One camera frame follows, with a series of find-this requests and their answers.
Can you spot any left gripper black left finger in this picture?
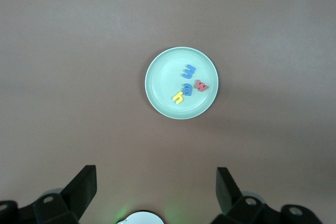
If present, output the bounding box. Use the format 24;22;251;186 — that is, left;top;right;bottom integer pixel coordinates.
16;165;98;224

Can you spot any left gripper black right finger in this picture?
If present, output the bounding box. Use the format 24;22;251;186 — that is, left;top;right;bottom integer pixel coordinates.
212;167;283;224

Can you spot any green plate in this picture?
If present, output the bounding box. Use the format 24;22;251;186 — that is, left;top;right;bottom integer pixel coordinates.
144;46;219;121

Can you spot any blue foam lowercase a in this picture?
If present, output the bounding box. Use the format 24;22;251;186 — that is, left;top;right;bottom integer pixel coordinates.
182;82;194;97

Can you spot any pink foam lowercase w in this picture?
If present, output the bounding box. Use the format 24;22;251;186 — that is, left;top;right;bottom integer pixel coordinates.
193;79;209;93

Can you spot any blue foam lowercase m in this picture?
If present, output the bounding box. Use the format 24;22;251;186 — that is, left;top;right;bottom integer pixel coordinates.
181;63;197;79

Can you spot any yellow foam lowercase h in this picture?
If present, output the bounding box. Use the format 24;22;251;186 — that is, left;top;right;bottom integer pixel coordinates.
172;91;185;105

